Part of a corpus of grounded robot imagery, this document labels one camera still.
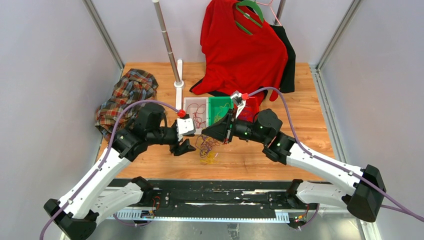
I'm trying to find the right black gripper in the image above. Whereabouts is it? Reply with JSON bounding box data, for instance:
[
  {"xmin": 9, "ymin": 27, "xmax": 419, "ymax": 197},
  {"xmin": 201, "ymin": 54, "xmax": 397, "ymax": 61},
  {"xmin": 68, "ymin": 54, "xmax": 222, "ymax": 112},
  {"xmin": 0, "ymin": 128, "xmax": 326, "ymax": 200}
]
[{"xmin": 201, "ymin": 109, "xmax": 268, "ymax": 145}]

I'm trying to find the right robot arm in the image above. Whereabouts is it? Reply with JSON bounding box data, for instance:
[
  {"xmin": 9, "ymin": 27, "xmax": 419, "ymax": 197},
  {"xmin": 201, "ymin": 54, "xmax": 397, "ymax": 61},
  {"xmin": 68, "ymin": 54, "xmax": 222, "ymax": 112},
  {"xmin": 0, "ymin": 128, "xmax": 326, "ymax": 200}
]
[{"xmin": 201, "ymin": 108, "xmax": 387, "ymax": 223}]

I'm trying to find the red plastic bin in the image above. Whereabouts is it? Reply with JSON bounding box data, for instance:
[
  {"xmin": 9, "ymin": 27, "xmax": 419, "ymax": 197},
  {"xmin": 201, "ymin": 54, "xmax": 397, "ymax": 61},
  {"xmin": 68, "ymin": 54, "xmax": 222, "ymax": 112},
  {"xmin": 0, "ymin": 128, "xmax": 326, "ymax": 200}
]
[{"xmin": 237, "ymin": 96, "xmax": 260, "ymax": 122}]

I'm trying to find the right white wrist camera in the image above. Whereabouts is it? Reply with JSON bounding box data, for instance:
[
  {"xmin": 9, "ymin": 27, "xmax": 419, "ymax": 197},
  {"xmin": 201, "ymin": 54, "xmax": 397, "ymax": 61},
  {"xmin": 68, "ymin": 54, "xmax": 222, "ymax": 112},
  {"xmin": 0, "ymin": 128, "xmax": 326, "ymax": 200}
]
[{"xmin": 230, "ymin": 90, "xmax": 249, "ymax": 118}]

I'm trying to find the plaid flannel shirt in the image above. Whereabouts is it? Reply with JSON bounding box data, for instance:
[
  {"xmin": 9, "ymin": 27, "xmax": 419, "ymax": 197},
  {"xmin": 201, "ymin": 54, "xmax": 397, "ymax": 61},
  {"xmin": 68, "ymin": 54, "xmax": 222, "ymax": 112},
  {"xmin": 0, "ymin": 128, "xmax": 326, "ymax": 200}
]
[{"xmin": 94, "ymin": 68, "xmax": 159, "ymax": 141}]

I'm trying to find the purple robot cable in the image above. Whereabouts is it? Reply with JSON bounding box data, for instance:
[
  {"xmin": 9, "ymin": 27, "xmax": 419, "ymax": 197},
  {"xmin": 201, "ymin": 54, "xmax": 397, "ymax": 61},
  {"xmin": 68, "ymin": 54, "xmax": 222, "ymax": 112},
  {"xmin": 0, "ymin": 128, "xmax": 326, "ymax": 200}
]
[
  {"xmin": 39, "ymin": 99, "xmax": 187, "ymax": 240},
  {"xmin": 241, "ymin": 86, "xmax": 424, "ymax": 230}
]

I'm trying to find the green plastic bin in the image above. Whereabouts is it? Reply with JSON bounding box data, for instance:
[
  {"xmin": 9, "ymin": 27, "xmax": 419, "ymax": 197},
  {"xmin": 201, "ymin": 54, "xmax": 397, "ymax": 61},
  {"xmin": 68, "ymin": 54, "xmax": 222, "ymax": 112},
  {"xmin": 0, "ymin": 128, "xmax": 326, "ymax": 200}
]
[{"xmin": 208, "ymin": 96, "xmax": 234, "ymax": 126}]

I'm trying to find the black t-shirt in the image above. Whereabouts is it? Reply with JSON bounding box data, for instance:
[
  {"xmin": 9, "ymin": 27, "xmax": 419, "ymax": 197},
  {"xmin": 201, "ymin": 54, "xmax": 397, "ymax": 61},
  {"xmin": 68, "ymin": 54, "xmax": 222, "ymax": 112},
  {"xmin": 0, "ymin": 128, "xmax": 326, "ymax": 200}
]
[{"xmin": 270, "ymin": 25, "xmax": 296, "ymax": 94}]

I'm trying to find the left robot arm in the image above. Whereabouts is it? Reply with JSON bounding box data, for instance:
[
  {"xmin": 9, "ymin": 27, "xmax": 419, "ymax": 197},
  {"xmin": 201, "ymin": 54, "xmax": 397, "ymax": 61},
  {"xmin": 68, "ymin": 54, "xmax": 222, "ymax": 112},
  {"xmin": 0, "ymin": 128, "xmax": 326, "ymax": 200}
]
[{"xmin": 44, "ymin": 100, "xmax": 196, "ymax": 240}]

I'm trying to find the white rack base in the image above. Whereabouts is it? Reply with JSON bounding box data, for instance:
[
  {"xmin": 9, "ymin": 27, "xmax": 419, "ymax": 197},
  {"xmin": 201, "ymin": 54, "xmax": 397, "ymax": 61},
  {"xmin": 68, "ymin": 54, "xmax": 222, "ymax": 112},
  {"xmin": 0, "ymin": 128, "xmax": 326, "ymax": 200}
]
[{"xmin": 174, "ymin": 59, "xmax": 185, "ymax": 109}]

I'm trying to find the white plastic bin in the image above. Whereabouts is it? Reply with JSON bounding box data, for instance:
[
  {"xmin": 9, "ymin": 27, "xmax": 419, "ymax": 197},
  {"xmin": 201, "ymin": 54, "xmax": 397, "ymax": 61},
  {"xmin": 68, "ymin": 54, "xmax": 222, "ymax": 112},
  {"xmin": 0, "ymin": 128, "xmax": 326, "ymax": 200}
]
[{"xmin": 183, "ymin": 97, "xmax": 209, "ymax": 135}]

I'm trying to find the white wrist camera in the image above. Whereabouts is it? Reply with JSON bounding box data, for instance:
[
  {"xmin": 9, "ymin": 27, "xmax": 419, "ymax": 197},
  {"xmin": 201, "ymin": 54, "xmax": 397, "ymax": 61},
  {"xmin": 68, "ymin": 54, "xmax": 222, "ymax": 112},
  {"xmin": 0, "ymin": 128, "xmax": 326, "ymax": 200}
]
[
  {"xmin": 230, "ymin": 90, "xmax": 249, "ymax": 118},
  {"xmin": 176, "ymin": 114, "xmax": 196, "ymax": 142}
]

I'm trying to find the green clothes hanger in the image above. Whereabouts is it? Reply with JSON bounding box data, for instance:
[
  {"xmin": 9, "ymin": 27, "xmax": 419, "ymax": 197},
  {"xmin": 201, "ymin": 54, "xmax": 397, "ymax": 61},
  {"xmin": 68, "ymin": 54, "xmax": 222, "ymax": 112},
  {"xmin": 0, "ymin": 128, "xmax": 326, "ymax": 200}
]
[{"xmin": 235, "ymin": 0, "xmax": 265, "ymax": 28}]

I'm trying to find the colourful cable pile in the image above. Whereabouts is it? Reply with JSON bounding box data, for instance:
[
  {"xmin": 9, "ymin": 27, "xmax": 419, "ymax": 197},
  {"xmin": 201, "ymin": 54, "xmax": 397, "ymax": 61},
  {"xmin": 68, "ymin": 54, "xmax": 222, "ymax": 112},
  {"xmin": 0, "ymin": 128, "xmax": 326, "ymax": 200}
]
[{"xmin": 194, "ymin": 134, "xmax": 222, "ymax": 166}]

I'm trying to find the thin yellow cable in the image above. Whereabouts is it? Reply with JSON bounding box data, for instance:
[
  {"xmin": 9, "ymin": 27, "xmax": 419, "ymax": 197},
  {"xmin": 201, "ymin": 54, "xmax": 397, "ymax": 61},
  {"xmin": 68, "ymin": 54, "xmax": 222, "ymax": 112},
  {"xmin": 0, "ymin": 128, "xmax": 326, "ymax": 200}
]
[{"xmin": 213, "ymin": 101, "xmax": 233, "ymax": 124}]

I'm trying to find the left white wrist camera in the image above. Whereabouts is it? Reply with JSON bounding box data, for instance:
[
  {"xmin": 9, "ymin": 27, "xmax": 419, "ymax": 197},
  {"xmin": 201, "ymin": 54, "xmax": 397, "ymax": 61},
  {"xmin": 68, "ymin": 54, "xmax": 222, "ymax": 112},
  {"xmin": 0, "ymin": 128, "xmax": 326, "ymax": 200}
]
[{"xmin": 176, "ymin": 114, "xmax": 196, "ymax": 142}]

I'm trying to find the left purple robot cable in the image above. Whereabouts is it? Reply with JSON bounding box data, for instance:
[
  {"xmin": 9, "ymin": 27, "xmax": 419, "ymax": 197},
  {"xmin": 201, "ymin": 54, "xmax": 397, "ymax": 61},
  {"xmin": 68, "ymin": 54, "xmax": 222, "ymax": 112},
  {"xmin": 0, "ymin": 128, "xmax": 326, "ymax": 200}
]
[{"xmin": 39, "ymin": 99, "xmax": 187, "ymax": 240}]

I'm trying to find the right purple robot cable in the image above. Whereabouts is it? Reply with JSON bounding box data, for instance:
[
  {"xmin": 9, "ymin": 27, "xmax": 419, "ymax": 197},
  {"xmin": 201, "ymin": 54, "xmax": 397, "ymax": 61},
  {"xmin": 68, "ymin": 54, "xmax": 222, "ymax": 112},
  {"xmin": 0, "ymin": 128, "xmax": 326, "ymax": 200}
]
[{"xmin": 241, "ymin": 86, "xmax": 424, "ymax": 230}]

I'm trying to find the red t-shirt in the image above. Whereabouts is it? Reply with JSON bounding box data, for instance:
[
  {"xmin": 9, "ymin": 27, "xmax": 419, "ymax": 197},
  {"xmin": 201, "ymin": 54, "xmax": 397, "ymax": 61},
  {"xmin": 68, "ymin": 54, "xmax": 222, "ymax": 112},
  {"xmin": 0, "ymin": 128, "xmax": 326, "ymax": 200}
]
[{"xmin": 190, "ymin": 0, "xmax": 288, "ymax": 96}]

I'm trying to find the thin red cable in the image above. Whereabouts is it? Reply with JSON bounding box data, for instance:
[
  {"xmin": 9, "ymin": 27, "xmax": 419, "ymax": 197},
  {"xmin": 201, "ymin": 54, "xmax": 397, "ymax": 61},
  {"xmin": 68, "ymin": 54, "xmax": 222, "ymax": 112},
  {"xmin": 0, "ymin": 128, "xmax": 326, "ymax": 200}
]
[{"xmin": 187, "ymin": 102, "xmax": 208, "ymax": 130}]

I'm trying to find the thin purple cable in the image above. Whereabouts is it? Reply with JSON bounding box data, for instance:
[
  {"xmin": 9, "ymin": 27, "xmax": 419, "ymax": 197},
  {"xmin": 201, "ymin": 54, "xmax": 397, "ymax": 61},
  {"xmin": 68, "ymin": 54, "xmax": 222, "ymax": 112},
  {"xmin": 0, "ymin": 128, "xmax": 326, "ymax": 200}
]
[
  {"xmin": 237, "ymin": 105, "xmax": 258, "ymax": 123},
  {"xmin": 194, "ymin": 134, "xmax": 222, "ymax": 158}
]

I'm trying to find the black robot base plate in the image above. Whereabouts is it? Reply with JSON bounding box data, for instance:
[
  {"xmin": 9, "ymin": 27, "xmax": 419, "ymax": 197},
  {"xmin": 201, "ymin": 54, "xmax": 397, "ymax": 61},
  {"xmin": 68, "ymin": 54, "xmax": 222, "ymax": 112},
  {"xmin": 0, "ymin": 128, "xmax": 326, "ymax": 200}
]
[{"xmin": 120, "ymin": 179, "xmax": 320, "ymax": 220}]

